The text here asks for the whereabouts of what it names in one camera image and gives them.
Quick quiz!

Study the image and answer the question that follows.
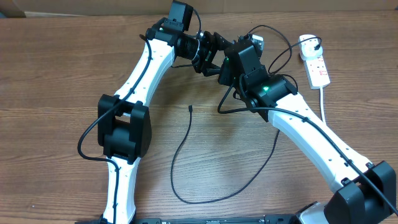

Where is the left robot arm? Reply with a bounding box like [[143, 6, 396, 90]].
[[95, 1, 227, 223]]

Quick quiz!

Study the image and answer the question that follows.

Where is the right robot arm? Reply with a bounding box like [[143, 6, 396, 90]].
[[221, 39, 397, 224]]

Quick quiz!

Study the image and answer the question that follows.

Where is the white power strip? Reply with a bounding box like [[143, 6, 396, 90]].
[[304, 56, 330, 90]]

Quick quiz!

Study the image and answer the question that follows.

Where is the brown cardboard backdrop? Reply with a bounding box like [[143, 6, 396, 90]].
[[1, 0, 397, 17]]

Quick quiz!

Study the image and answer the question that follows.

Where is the black USB charging cable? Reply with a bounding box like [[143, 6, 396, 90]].
[[170, 24, 323, 205]]

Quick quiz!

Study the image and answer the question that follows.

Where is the white USB wall charger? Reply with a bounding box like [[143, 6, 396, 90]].
[[298, 34, 323, 61]]

